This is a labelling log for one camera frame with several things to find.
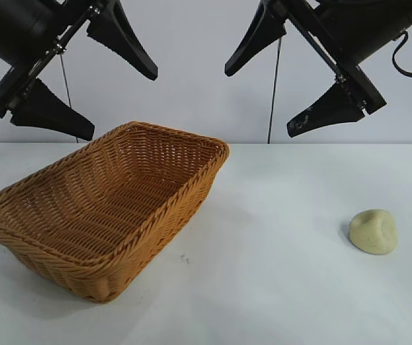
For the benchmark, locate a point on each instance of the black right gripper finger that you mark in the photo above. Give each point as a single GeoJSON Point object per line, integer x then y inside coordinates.
{"type": "Point", "coordinates": [331, 109]}
{"type": "Point", "coordinates": [259, 36]}

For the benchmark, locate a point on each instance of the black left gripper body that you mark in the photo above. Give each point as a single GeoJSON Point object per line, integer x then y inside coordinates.
{"type": "Point", "coordinates": [15, 25]}

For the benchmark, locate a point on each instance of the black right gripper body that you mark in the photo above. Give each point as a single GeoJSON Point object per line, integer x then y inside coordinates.
{"type": "Point", "coordinates": [364, 25]}

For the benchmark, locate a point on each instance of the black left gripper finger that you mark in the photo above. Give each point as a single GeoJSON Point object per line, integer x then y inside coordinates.
{"type": "Point", "coordinates": [51, 113]}
{"type": "Point", "coordinates": [119, 39]}

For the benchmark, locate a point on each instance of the brown woven wicker basket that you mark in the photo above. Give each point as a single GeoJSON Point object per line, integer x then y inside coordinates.
{"type": "Point", "coordinates": [83, 215]}

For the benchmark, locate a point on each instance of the pale yellow egg yolk pastry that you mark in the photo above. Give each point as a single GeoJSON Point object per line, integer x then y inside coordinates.
{"type": "Point", "coordinates": [371, 233]}

